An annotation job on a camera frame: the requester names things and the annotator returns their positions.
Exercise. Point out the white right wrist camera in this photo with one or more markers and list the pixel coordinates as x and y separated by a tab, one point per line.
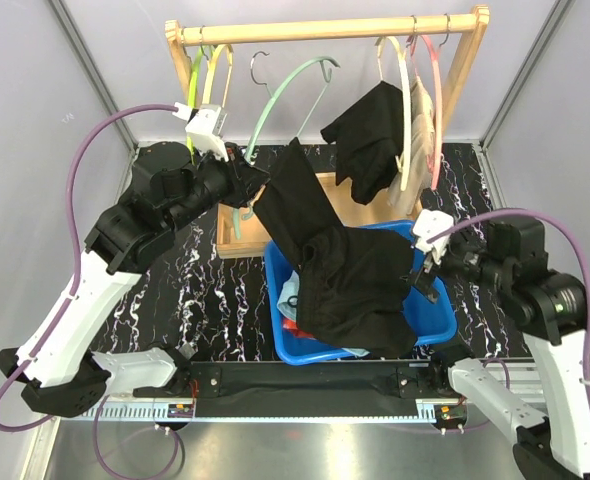
428	224

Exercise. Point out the red white patterned trousers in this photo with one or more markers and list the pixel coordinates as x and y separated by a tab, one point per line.
291	327

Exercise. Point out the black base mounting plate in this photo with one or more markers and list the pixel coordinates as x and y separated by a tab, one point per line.
355	389

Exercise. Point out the lime green hanger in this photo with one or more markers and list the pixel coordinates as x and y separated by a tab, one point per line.
194	78

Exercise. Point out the light blue trousers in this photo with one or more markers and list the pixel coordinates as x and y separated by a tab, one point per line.
301	351

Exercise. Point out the wooden clothes rack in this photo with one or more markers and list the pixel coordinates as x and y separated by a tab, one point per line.
472	26

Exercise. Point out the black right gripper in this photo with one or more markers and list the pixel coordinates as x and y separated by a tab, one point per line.
423	281

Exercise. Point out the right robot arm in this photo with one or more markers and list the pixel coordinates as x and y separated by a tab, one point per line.
541	277

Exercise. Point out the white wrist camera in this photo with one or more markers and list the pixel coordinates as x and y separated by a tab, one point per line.
203	128
428	224

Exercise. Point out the beige trousers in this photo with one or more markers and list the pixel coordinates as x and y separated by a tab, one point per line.
403	201

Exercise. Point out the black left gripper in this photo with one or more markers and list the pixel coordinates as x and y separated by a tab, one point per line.
243	178

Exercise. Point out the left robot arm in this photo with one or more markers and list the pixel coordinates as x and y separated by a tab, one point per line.
169	189

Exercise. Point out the yellow hanger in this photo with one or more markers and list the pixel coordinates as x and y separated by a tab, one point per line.
226	52

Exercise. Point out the black trousers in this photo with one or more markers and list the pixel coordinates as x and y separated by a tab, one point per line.
368	138
352	281

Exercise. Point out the blue plastic bin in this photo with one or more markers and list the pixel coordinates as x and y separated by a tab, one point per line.
432	323

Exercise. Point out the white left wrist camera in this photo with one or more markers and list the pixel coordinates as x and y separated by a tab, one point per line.
203	128

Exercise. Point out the pink hanger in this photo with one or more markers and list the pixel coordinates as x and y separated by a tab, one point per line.
435	159

